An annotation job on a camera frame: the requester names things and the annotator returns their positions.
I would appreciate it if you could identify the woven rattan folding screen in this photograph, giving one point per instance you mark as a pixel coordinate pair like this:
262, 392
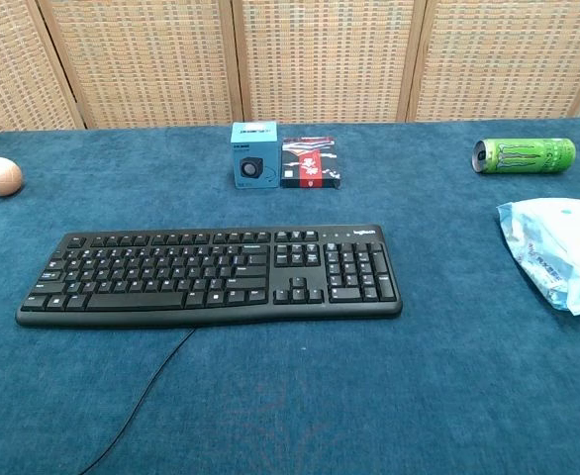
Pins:
319, 59

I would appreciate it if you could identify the black red card box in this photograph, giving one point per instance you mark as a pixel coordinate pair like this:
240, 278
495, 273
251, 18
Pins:
311, 163

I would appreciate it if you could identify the black computer keyboard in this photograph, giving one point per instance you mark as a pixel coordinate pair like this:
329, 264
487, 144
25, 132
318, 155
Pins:
211, 277

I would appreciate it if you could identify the blue speaker box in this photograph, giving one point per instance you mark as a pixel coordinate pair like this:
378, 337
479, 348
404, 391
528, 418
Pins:
254, 156

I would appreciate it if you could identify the green energy drink can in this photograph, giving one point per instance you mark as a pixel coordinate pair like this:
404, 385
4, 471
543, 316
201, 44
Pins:
525, 156

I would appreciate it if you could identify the white blue wet wipes pack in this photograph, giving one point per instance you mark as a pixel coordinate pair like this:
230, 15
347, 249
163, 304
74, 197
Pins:
562, 247

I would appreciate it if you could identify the blue table cloth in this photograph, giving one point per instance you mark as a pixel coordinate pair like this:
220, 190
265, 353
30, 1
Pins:
418, 386

